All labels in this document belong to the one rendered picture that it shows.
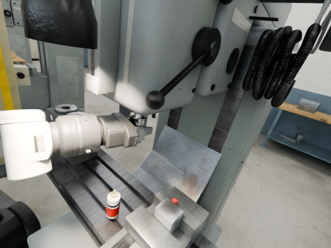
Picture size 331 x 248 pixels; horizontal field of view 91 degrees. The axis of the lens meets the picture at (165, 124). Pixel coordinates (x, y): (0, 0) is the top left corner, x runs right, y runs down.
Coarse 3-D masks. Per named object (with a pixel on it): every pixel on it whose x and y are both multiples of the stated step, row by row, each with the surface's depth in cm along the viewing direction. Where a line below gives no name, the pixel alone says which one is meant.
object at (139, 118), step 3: (132, 114) 42; (132, 117) 41; (135, 117) 41; (138, 117) 41; (141, 117) 42; (144, 117) 42; (147, 117) 43; (132, 120) 41; (135, 120) 41; (138, 120) 41; (141, 120) 41; (144, 120) 42
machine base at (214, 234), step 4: (216, 224) 137; (212, 228) 133; (216, 228) 134; (220, 228) 134; (212, 232) 130; (216, 232) 131; (220, 232) 132; (208, 236) 127; (212, 236) 127; (216, 236) 128; (212, 240) 124; (216, 240) 126
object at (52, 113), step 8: (64, 104) 76; (48, 112) 71; (56, 112) 70; (64, 112) 70; (72, 112) 71; (80, 112) 72; (48, 120) 74; (96, 152) 77; (72, 160) 68; (80, 160) 71
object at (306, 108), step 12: (288, 108) 296; (300, 108) 308; (312, 108) 295; (276, 120) 312; (324, 120) 269; (276, 132) 362; (264, 144) 335; (288, 144) 314; (300, 144) 326; (312, 144) 338; (324, 156) 294
